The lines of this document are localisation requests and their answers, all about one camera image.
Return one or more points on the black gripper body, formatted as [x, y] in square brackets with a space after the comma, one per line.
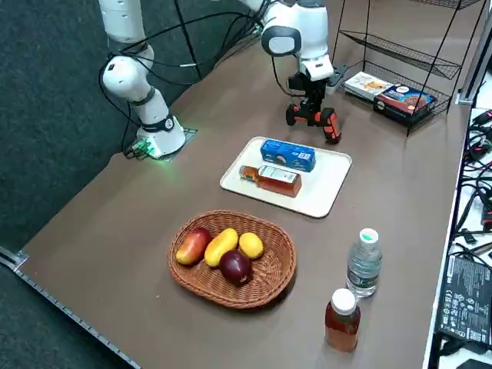
[313, 89]

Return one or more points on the orange black barcode scanner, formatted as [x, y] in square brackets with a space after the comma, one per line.
[331, 127]

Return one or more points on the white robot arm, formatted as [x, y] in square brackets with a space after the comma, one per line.
[123, 77]

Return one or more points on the blue Oreo cookie box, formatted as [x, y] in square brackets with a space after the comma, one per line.
[288, 153]

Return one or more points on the white plastic tray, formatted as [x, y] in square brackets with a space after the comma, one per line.
[326, 184]

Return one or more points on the yellow pastry box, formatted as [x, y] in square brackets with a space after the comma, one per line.
[365, 84]

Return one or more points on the square amber tea bottle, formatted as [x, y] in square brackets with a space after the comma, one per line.
[278, 182]

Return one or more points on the dark blue cookie box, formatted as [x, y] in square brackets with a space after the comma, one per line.
[403, 104]

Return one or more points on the small yellow mango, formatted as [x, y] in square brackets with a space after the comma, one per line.
[251, 246]

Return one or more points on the clear water bottle green cap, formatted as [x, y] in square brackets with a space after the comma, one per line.
[364, 265]

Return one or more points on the long yellow mango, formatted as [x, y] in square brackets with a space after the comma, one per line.
[219, 248]

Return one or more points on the brown wicker basket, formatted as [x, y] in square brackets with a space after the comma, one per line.
[269, 284]

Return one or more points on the red yellow mango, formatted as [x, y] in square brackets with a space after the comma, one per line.
[192, 248]

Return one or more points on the white side bench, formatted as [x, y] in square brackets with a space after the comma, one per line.
[454, 246]

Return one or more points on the small black connector box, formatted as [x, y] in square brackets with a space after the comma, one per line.
[468, 235]

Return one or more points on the round tea bottle white cap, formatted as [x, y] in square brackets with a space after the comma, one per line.
[342, 326]

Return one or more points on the black labelled power supply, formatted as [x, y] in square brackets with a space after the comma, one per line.
[467, 300]

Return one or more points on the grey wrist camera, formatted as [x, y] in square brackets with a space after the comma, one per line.
[337, 77]

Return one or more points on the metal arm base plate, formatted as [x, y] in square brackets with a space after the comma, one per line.
[188, 134]

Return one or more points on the aluminium camera post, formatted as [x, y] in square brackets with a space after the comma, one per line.
[471, 82]

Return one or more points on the aluminium table edge rail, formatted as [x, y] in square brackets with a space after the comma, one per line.
[17, 259]

